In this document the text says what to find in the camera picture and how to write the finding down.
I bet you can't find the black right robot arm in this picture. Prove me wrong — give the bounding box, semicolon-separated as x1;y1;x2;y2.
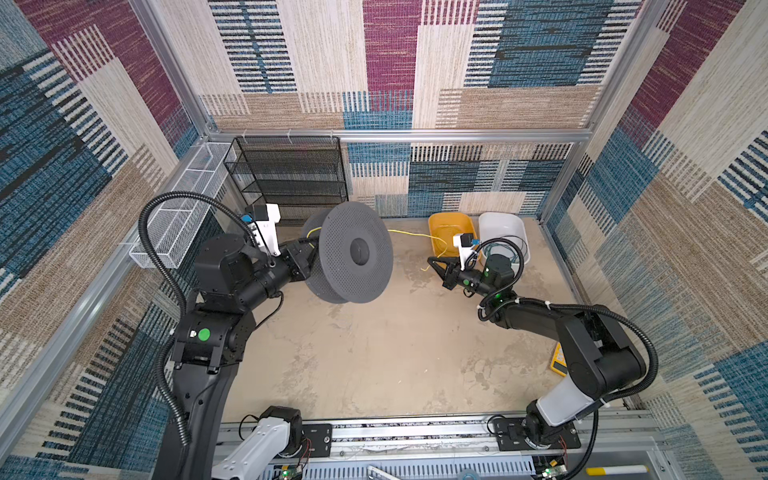
427;234;659;449

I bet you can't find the black mesh shelf rack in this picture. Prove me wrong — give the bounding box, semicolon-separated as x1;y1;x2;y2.
223;136;349;225

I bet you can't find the dark grey cable spool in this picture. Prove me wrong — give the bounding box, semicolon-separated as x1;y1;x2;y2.
301;201;394;304

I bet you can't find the yellow plastic bin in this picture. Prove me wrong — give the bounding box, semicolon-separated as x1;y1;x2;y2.
428;212;480;258

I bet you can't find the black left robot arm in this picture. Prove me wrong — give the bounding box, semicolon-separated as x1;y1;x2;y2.
138;191;316;479

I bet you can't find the aluminium mounting rail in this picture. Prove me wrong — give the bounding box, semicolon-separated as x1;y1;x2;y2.
208;408;678;479

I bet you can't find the white wire mesh tray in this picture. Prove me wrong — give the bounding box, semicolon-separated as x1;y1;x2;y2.
147;142;229;269

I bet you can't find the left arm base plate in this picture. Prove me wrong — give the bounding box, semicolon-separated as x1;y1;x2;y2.
275;423;333;462

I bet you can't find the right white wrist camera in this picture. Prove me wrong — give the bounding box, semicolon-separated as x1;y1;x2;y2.
453;233;480;271

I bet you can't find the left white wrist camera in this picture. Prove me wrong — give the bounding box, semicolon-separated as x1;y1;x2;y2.
242;203;281;256

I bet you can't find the yellow handheld device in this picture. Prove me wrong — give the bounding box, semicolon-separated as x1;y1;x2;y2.
550;343;568;377

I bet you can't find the yellow cable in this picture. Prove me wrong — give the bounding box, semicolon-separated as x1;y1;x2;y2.
305;227;481;272

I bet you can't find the white plastic bin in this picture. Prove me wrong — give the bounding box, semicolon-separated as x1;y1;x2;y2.
478;212;531;267

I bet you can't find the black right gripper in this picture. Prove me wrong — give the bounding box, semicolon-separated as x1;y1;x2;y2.
427;254;494;297

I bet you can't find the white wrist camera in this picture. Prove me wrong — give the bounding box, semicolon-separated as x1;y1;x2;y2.
453;233;480;271
242;203;281;256

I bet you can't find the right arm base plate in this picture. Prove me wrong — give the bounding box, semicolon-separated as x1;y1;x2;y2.
486;415;582;452

